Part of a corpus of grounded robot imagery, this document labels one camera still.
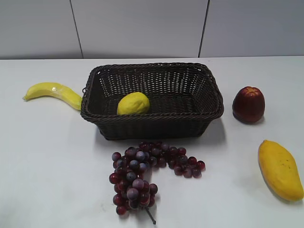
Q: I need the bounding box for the yellow lemon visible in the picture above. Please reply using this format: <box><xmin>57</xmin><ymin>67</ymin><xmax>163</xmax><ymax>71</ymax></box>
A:
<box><xmin>117</xmin><ymin>92</ymin><xmax>150</xmax><ymax>115</ymax></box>

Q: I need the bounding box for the black woven basket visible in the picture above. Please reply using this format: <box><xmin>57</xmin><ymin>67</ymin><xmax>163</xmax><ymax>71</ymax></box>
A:
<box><xmin>81</xmin><ymin>62</ymin><xmax>224</xmax><ymax>140</ymax></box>

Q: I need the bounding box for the purple grape bunch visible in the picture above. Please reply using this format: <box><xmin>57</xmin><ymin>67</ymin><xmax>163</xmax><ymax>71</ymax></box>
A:
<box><xmin>109</xmin><ymin>142</ymin><xmax>206</xmax><ymax>225</ymax></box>

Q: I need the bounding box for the dark red wax apple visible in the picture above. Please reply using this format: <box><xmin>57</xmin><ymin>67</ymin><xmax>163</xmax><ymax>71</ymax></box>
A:
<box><xmin>232</xmin><ymin>86</ymin><xmax>265</xmax><ymax>123</ymax></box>

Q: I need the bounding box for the yellow banana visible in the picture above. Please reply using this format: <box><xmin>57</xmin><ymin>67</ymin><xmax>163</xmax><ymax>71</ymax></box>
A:
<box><xmin>23</xmin><ymin>82</ymin><xmax>82</xmax><ymax>111</ymax></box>

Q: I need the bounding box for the yellow mango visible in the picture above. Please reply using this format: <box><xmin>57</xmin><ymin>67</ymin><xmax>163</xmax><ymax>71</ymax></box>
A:
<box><xmin>258</xmin><ymin>140</ymin><xmax>304</xmax><ymax>202</ymax></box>

